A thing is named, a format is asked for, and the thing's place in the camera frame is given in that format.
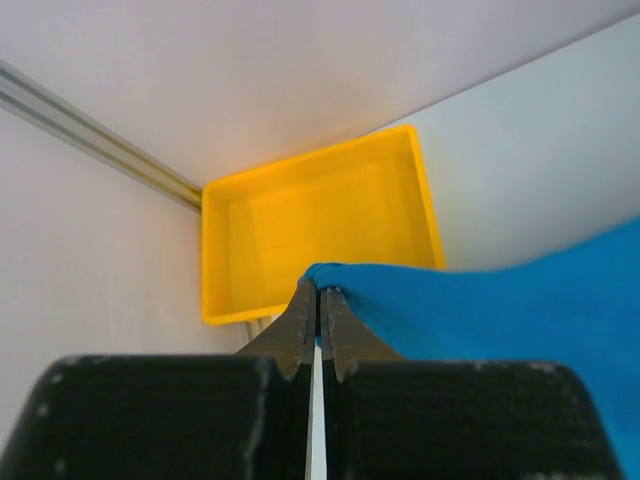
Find yellow plastic tray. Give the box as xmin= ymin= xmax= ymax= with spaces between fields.
xmin=201 ymin=125 xmax=446 ymax=325

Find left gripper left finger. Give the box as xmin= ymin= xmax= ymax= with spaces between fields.
xmin=1 ymin=280 xmax=317 ymax=479

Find left aluminium corner post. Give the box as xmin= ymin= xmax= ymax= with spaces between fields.
xmin=1 ymin=61 xmax=202 ymax=211

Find blue t shirt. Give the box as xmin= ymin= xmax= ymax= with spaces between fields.
xmin=306 ymin=221 xmax=639 ymax=479

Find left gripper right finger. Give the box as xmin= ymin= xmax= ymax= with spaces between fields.
xmin=319 ymin=288 xmax=624 ymax=479

